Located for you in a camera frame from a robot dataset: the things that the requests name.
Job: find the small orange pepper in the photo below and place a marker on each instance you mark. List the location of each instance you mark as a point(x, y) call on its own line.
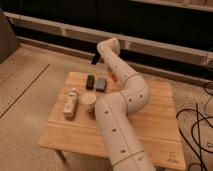
point(114, 78)

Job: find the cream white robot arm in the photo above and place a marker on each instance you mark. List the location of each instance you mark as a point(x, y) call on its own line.
point(125, 151)

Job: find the blue rectangular sponge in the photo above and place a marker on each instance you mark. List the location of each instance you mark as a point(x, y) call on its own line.
point(101, 84)

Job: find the black rectangular block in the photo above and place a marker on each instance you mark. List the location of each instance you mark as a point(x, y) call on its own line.
point(90, 82)

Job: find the white paper cup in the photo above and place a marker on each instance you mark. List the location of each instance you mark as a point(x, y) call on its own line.
point(89, 99)

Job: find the small white plastic bottle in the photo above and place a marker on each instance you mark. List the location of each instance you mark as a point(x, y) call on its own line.
point(71, 103)

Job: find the wooden folding table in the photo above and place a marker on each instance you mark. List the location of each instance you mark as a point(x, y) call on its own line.
point(155, 125)

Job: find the metal table leg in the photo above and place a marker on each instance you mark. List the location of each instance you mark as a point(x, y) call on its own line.
point(60, 155)

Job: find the dark grey cabinet corner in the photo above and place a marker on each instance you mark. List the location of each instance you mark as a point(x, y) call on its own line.
point(8, 40)

